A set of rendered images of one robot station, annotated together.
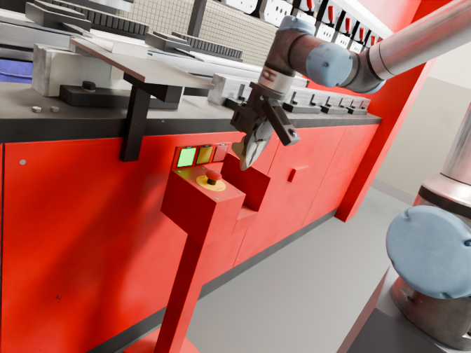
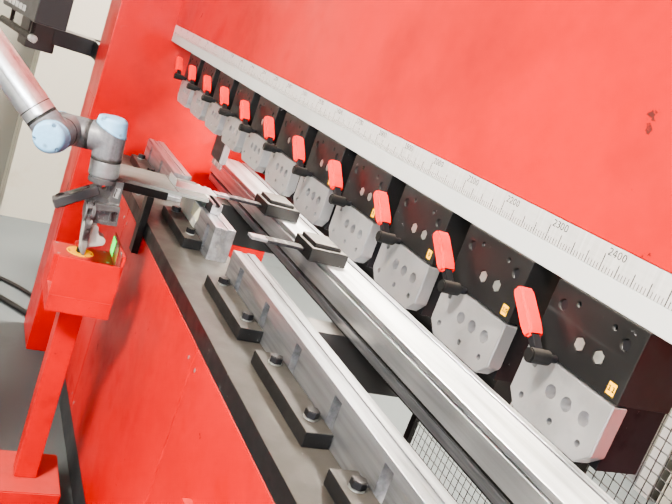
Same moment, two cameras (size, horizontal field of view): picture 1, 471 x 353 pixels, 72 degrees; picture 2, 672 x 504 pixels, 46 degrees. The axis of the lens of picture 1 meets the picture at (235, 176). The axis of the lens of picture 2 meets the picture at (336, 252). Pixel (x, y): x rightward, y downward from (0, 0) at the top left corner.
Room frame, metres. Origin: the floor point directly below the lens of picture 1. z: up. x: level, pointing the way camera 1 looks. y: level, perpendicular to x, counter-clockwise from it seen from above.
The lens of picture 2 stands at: (2.24, -1.38, 1.49)
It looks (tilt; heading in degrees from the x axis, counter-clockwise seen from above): 13 degrees down; 119
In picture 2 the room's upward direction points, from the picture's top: 20 degrees clockwise
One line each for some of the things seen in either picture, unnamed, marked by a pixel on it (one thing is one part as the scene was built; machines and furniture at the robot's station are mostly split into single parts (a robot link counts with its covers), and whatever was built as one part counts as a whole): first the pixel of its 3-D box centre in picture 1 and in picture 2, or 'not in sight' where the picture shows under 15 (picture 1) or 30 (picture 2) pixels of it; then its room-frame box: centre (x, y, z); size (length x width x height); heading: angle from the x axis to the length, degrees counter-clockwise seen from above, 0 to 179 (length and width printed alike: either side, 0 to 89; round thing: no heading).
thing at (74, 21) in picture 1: (72, 23); (254, 200); (0.86, 0.51, 1.01); 0.26 x 0.12 x 0.05; 58
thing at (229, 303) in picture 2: (255, 105); (231, 306); (1.26, 0.01, 0.89); 0.30 x 0.05 x 0.03; 148
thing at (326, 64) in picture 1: (324, 62); (67, 129); (0.70, -0.10, 1.11); 0.11 x 0.11 x 0.08; 38
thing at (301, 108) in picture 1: (303, 108); (288, 395); (1.59, -0.20, 0.89); 0.30 x 0.05 x 0.03; 148
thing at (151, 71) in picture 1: (142, 64); (158, 181); (0.70, 0.26, 1.00); 0.26 x 0.18 x 0.01; 58
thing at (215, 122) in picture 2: not in sight; (231, 106); (0.76, 0.40, 1.26); 0.15 x 0.09 x 0.17; 148
